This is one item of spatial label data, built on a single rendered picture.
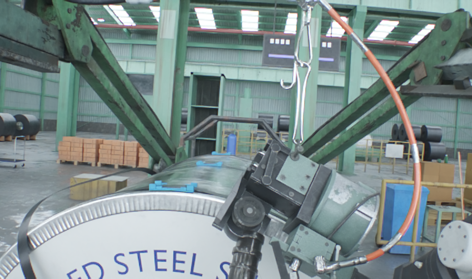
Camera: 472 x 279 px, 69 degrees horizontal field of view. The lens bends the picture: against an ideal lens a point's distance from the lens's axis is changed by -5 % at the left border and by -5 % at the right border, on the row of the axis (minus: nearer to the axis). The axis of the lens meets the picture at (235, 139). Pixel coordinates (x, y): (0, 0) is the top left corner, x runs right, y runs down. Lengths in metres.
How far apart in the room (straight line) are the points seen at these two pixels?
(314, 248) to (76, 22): 1.18
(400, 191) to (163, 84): 3.68
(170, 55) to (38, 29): 4.42
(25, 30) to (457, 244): 1.22
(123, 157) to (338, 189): 11.47
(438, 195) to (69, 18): 9.36
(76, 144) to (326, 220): 12.10
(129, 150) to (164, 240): 11.12
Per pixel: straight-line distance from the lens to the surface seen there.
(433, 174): 9.85
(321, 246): 0.69
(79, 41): 1.51
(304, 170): 0.72
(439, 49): 1.51
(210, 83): 7.22
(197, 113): 7.29
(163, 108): 5.60
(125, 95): 1.90
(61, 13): 1.44
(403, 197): 5.15
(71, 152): 12.69
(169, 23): 5.80
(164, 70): 5.66
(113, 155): 12.17
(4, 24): 1.22
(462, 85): 1.33
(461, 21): 1.47
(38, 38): 1.35
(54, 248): 0.99
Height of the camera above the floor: 1.52
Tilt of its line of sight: 2 degrees down
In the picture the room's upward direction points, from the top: 4 degrees clockwise
